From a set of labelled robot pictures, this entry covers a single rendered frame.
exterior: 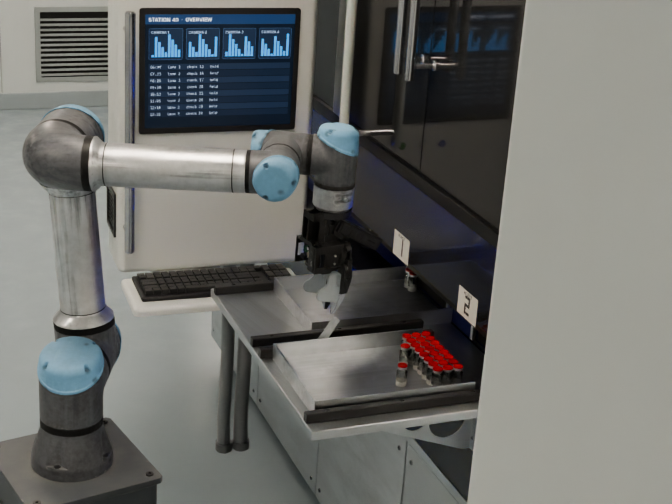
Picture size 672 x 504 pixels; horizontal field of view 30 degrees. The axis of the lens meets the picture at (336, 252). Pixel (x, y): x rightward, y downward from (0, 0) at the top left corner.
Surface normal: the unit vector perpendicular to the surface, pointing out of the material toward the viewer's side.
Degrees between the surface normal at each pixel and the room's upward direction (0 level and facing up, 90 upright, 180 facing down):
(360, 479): 90
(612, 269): 90
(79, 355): 8
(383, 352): 0
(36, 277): 0
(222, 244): 90
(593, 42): 90
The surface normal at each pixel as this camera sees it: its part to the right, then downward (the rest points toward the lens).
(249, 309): 0.06, -0.93
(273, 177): -0.03, 0.37
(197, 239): 0.32, 0.36
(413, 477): -0.93, 0.07
